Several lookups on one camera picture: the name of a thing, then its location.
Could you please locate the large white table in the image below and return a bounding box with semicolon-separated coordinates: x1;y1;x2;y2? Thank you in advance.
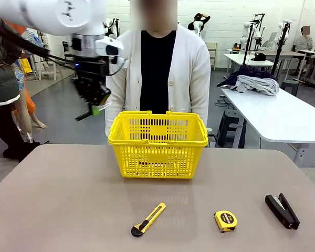
219;86;315;169

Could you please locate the white wooden step stool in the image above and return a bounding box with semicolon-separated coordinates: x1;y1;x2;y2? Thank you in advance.
33;54;64;81

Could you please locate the person in white cardigan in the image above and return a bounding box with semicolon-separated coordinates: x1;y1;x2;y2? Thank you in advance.
104;0;212;137

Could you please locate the yellow tape measure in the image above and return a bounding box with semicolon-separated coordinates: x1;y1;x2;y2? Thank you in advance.
214;210;238;233

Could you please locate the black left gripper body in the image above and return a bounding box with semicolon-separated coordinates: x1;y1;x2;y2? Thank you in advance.
72;61;111;93

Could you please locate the person in black cap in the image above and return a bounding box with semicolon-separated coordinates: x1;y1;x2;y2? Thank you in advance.
187;13;211;32

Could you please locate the black tripod stand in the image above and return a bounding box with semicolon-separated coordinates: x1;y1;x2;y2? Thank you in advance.
271;20;292;75
242;12;266;65

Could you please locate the blue patterned shirt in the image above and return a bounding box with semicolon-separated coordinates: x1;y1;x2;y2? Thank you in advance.
13;28;44;91

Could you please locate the mannequin in orange garment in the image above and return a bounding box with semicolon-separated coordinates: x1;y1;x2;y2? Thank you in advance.
12;22;47;144

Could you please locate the yellow floor sign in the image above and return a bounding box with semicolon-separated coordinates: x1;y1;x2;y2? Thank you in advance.
19;57;33;75

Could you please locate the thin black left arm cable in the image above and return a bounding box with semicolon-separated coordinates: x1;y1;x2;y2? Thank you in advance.
0;20;78;71

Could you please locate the yellow plastic shopping basket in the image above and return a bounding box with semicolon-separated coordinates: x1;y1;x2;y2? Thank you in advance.
107;110;209;180

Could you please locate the grey plastic stool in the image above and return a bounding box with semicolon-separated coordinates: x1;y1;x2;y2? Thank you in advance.
216;109;246;148

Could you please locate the small dark stool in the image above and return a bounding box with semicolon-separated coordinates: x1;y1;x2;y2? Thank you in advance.
280;79;300;96

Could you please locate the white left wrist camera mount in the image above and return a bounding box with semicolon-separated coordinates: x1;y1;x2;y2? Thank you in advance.
95;36;127;69

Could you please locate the small white table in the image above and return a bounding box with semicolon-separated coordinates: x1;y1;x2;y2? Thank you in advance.
223;52;276;72

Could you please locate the person in dark vest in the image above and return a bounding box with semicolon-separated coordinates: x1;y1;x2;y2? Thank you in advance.
0;15;40;161

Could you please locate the seated person in grey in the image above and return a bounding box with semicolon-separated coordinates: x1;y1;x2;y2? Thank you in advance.
291;25;315;52

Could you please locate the yellow utility knife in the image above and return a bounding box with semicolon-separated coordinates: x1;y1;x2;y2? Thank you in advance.
130;202;166;238

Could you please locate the black and white marker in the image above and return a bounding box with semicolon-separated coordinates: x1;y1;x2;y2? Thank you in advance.
75;102;112;122

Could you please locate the dark purple cloth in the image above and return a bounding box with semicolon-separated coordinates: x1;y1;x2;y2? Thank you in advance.
216;65;278;92

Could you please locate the black stapler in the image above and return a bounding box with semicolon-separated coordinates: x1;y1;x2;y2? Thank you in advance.
265;193;301;230

